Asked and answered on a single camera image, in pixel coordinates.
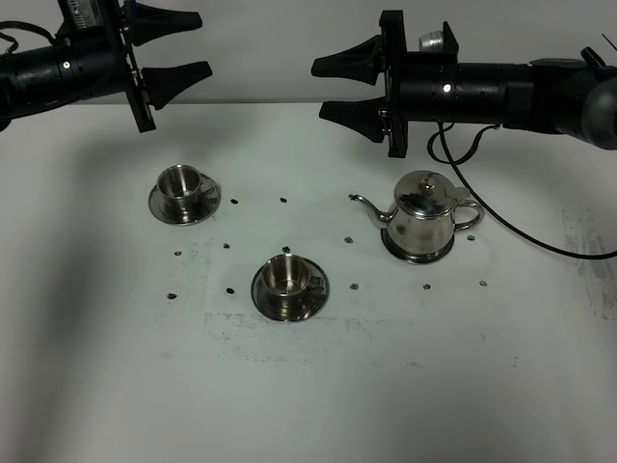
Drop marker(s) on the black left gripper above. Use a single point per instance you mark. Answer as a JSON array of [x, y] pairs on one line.
[[98, 37]]

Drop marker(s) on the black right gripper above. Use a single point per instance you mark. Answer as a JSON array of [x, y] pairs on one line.
[[414, 83]]

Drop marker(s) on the stainless steel teapot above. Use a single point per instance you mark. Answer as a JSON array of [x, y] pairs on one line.
[[426, 212]]

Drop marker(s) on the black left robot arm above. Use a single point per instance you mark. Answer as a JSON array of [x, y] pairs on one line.
[[34, 77]]

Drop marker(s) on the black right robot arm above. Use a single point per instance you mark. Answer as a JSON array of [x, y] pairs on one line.
[[575, 97]]

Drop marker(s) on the far steel teacup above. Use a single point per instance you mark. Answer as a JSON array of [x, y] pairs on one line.
[[183, 189]]

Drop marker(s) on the steel teacup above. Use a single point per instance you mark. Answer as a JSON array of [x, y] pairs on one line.
[[289, 279], [183, 189]]

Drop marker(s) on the far steel saucer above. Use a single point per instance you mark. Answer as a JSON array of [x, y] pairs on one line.
[[211, 203]]

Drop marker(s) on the near steel teacup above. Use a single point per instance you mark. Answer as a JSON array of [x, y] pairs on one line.
[[289, 279]]

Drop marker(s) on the near steel saucer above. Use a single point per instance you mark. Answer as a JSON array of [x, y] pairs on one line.
[[304, 311]]

